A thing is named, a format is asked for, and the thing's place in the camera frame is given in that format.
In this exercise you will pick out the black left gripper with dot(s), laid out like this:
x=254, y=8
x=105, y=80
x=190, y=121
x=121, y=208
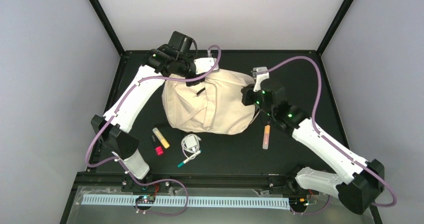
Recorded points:
x=188, y=83

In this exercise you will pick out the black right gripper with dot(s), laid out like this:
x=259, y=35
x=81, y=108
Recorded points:
x=246, y=99

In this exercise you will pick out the cream canvas backpack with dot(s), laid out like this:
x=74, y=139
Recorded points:
x=212, y=106

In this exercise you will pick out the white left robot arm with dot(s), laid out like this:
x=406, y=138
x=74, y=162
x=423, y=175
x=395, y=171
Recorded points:
x=113, y=127

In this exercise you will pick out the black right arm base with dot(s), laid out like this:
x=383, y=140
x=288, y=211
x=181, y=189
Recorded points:
x=286, y=185

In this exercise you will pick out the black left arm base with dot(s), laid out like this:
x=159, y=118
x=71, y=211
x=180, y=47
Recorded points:
x=130, y=186

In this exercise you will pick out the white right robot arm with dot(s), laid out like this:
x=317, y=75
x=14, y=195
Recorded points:
x=356, y=181

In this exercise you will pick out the orange highlighter pen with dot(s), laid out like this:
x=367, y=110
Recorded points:
x=266, y=137

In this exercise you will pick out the yellow highlighter pen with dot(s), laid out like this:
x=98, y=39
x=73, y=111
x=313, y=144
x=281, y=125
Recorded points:
x=160, y=137

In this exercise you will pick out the pink and black highlighter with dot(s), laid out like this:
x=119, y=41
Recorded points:
x=157, y=145

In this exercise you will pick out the teal capped white marker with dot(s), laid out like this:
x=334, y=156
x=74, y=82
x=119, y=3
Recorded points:
x=188, y=159

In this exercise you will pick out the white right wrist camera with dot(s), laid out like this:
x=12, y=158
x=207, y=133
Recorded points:
x=259, y=74

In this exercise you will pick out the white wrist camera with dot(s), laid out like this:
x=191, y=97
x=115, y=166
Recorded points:
x=204, y=64
x=259, y=74

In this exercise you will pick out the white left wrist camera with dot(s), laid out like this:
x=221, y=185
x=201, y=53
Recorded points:
x=204, y=64

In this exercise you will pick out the white charger with cable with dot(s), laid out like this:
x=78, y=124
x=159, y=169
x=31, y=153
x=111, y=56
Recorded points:
x=190, y=146

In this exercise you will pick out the light blue slotted cable duct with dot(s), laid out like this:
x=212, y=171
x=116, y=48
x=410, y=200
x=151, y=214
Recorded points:
x=278, y=203

